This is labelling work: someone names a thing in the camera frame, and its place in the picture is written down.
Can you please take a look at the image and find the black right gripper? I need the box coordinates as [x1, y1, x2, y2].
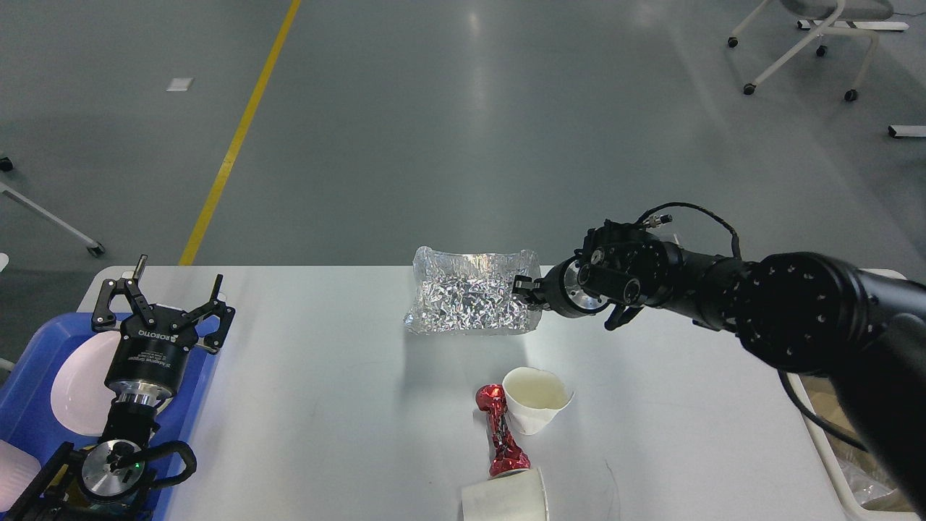
[511, 257, 644, 331]

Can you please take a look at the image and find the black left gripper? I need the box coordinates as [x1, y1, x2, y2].
[90, 254, 236, 400]

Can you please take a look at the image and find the white paper cup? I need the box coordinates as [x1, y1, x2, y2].
[461, 468, 549, 520]
[502, 367, 574, 436]

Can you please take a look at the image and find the aluminium foil sheet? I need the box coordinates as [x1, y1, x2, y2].
[404, 246, 541, 334]

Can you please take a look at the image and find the pink plate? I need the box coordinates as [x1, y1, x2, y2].
[49, 330, 174, 438]

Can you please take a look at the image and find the red foil wrapper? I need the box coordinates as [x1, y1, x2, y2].
[474, 384, 532, 478]

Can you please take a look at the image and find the foil with tissue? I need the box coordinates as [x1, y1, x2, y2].
[837, 458, 894, 512]

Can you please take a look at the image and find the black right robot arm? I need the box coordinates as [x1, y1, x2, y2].
[512, 203, 925, 517]

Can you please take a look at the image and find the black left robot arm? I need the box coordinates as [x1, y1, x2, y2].
[2, 256, 236, 520]

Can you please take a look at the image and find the white chair base left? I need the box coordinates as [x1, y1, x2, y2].
[1, 181, 106, 258]

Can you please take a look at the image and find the white paper cup lying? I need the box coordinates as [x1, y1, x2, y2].
[461, 468, 549, 520]

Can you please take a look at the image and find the white bar on floor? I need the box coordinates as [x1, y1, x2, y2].
[887, 124, 926, 139]

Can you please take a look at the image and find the white office chair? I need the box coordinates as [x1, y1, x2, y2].
[742, 1, 896, 103]

